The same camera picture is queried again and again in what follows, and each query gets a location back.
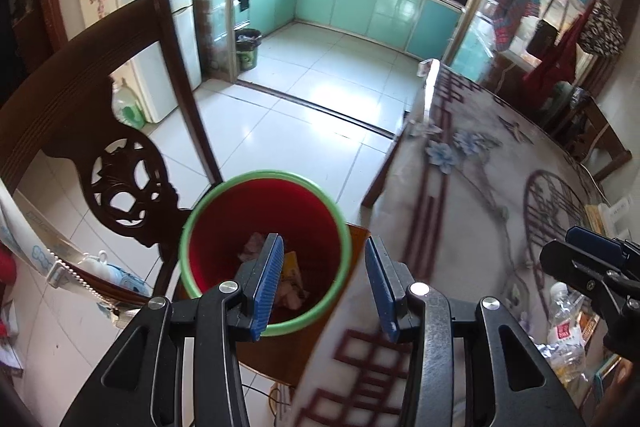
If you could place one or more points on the table with printed tablecloth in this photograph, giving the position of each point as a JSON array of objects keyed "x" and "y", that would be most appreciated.
[{"x": 475, "y": 207}]

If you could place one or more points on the dark carved wooden chair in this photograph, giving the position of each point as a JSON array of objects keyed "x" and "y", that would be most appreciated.
[{"x": 75, "y": 77}]

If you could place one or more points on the teal kitchen cabinets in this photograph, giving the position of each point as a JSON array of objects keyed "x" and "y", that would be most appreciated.
[{"x": 360, "y": 4}]

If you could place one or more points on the clear plastic bottle red label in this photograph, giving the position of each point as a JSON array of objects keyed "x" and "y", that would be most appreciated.
[{"x": 565, "y": 332}]

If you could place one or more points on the brown wooden chair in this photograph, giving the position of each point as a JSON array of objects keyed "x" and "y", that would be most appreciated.
[{"x": 597, "y": 132}]

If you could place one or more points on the white cardboard box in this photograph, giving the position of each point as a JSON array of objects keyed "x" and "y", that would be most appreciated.
[{"x": 607, "y": 217}]

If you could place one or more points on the white teapot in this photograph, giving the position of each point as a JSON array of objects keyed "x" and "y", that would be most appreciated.
[{"x": 112, "y": 274}]

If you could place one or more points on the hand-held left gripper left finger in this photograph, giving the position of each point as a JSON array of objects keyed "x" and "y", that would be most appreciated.
[{"x": 266, "y": 287}]

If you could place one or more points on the red cloth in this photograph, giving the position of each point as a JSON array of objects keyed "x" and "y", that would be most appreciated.
[{"x": 555, "y": 62}]

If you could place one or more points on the yellow wrapper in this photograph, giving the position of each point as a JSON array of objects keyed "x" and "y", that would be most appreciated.
[{"x": 291, "y": 269}]

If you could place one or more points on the crumpled pink paper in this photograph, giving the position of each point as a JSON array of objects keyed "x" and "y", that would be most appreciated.
[{"x": 252, "y": 245}]

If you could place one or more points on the green plastic jug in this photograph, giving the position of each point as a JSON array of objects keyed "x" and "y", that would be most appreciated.
[{"x": 127, "y": 107}]

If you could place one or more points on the black and white patterned bag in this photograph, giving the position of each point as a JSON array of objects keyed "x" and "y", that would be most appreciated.
[{"x": 602, "y": 27}]

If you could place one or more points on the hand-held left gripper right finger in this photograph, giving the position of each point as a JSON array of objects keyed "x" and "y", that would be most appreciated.
[{"x": 381, "y": 292}]

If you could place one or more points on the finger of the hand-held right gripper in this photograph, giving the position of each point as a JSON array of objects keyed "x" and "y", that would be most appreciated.
[
  {"x": 622, "y": 307},
  {"x": 592, "y": 241}
]

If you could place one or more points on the red bin with green rim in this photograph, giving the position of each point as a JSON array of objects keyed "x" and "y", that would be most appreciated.
[{"x": 220, "y": 232}]

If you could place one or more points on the dark green kitchen bin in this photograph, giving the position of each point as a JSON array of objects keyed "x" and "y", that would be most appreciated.
[{"x": 248, "y": 49}]

